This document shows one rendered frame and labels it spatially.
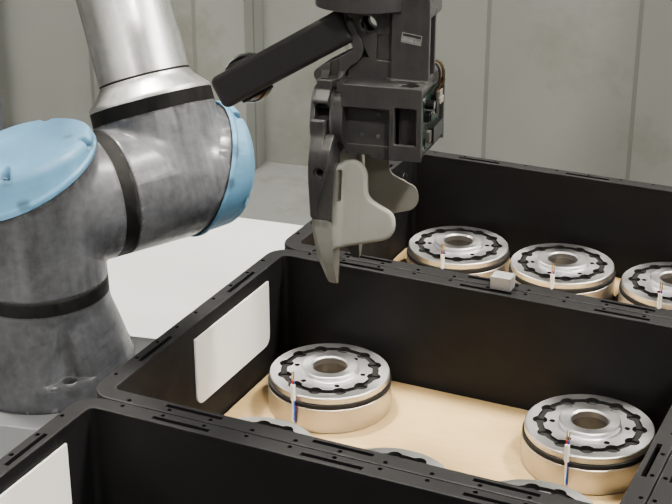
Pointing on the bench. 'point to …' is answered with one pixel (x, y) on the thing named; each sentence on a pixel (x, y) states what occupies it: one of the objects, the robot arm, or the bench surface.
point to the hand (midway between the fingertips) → (335, 252)
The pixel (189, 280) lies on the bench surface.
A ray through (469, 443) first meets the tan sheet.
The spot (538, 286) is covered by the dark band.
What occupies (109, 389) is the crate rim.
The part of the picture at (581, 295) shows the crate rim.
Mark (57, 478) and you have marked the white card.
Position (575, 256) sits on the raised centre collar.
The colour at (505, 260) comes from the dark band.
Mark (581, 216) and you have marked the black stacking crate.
